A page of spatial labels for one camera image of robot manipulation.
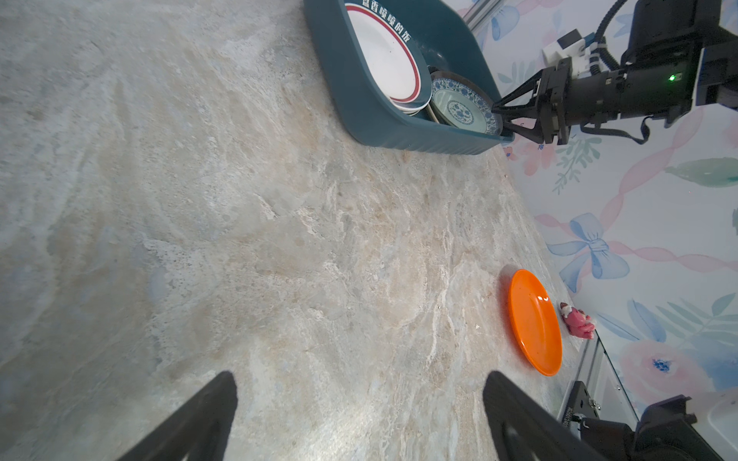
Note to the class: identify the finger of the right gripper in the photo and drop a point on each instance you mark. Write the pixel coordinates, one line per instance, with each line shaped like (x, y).
(521, 100)
(527, 128)

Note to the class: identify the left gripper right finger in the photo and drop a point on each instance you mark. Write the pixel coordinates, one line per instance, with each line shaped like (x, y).
(522, 430)

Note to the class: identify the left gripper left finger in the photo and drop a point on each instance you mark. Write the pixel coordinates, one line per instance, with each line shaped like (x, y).
(198, 430)

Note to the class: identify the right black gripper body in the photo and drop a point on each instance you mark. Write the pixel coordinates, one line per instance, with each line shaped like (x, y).
(550, 103)

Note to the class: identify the blue patterned green plate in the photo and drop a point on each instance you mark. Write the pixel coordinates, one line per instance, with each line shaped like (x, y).
(461, 105)

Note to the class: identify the orange plate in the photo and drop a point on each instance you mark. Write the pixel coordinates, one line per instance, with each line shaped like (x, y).
(534, 323)

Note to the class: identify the white plate green rim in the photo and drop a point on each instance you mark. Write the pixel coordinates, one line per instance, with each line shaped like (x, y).
(394, 60)

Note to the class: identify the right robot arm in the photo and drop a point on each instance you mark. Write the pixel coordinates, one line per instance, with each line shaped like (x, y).
(679, 57)

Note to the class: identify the pink small toy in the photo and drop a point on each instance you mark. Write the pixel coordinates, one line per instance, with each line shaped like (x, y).
(578, 323)

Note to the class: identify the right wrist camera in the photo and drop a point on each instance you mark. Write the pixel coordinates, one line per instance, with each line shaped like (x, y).
(572, 45)

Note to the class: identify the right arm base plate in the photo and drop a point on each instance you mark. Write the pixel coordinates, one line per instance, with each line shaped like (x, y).
(577, 406)

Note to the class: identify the aluminium rail frame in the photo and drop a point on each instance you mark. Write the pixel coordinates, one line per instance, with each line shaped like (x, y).
(596, 370)

